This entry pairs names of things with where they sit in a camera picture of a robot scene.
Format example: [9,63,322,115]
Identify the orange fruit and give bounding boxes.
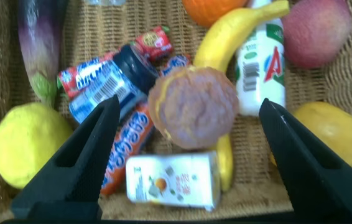
[182,0,250,28]

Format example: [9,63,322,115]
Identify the orange blue candy roll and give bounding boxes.
[100,54,192,197]

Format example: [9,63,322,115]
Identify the white yogurt drink bottle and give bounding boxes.
[234,0,286,116]

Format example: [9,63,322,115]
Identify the yellow pear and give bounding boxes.
[269,101,352,167]

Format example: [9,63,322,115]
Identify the round cream puff bread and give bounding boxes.
[147,65,239,150]

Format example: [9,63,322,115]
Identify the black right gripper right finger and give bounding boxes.
[258,98,352,223]

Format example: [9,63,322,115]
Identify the white juice carton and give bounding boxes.
[125,151,222,212]

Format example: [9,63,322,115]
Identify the red white candy roll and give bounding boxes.
[57,26,174,100]

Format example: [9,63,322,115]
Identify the yellow banana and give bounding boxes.
[193,0,290,192]

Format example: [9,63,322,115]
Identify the small jar dark blue lid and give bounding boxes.
[68,44,160,124]

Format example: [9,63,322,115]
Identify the yellow lemon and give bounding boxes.
[0,102,75,190]

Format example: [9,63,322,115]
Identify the purple eggplant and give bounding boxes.
[16,0,68,106]

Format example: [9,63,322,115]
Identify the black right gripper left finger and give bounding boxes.
[10,95,121,220]

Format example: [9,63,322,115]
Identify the red apple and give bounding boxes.
[280,0,352,69]

